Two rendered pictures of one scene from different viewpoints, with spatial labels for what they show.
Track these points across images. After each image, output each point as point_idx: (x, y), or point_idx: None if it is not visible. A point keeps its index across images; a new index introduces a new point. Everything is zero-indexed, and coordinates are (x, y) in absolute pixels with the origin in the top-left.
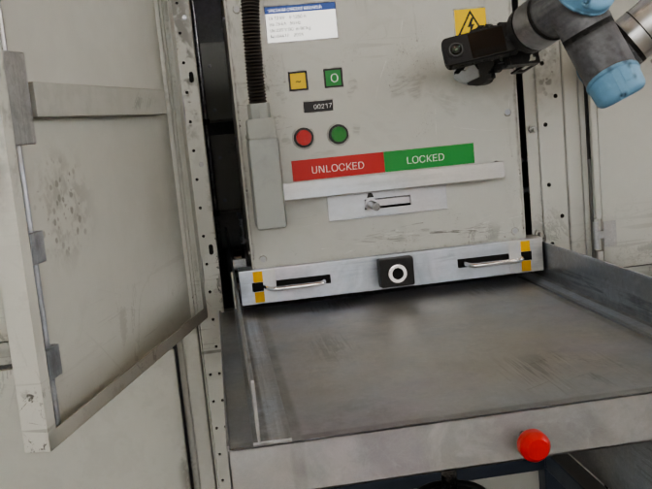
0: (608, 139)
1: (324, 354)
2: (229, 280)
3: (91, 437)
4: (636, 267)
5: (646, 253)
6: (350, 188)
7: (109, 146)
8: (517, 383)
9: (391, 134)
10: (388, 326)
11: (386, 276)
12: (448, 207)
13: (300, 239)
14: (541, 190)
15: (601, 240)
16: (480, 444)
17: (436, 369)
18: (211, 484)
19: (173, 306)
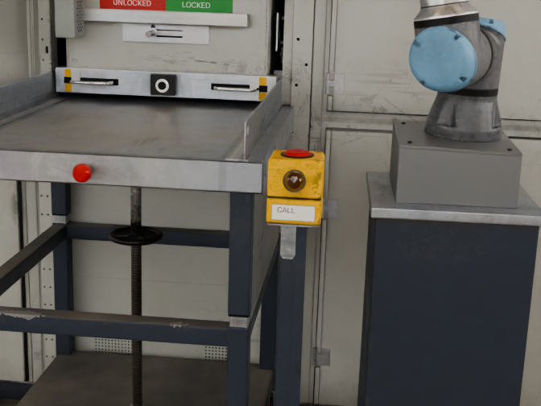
0: (345, 10)
1: (54, 121)
2: None
3: None
4: (361, 113)
5: (367, 104)
6: (133, 18)
7: None
8: (114, 145)
9: None
10: (121, 115)
11: (154, 86)
12: (210, 43)
13: (101, 51)
14: (292, 43)
15: (332, 88)
16: (61, 170)
17: (92, 134)
18: (34, 215)
19: (6, 83)
